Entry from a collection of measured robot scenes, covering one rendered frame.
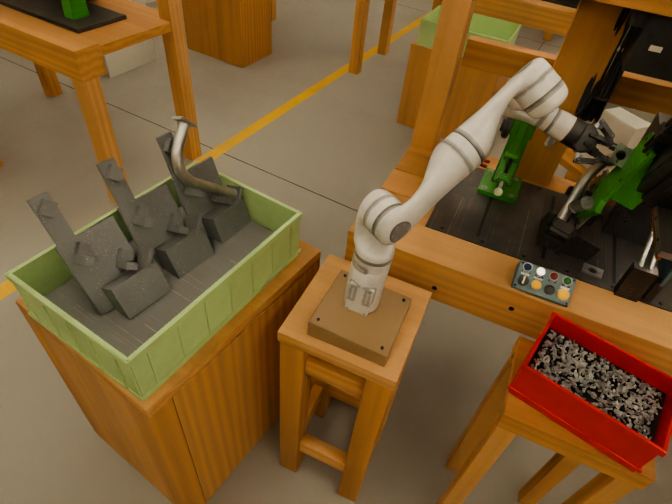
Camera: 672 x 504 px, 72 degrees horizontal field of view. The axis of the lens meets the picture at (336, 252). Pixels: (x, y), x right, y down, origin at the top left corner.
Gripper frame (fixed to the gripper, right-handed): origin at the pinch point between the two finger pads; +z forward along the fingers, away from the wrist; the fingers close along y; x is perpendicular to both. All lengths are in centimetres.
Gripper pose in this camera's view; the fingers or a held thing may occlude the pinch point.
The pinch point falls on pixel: (613, 155)
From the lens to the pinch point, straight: 150.1
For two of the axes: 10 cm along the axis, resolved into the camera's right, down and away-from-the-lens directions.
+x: 0.8, -0.1, 10.0
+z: 8.5, 5.2, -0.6
